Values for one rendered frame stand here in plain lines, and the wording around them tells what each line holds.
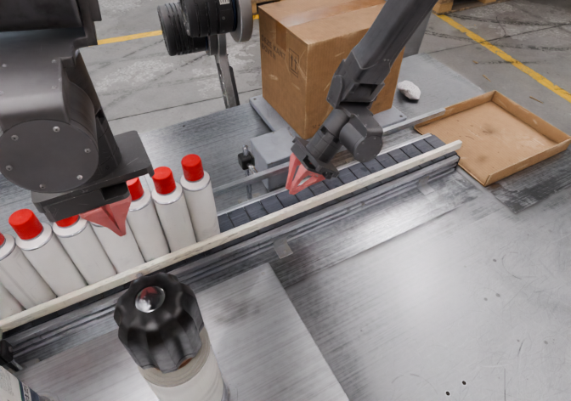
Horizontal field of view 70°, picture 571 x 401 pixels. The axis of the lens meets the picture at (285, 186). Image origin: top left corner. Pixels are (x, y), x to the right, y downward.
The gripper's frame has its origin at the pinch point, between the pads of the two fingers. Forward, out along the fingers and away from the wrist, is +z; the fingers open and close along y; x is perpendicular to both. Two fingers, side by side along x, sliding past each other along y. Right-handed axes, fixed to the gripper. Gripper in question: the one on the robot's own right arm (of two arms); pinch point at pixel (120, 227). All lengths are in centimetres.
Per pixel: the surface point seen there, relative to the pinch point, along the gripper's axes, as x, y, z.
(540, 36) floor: 162, 340, 117
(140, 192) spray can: 18.5, 3.1, 12.3
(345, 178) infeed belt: 21, 46, 31
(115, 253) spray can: 16.6, -4.1, 21.8
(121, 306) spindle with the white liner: -8.6, -2.0, 1.6
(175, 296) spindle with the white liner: -10.1, 2.9, 1.7
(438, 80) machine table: 50, 101, 35
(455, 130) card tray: 27, 87, 35
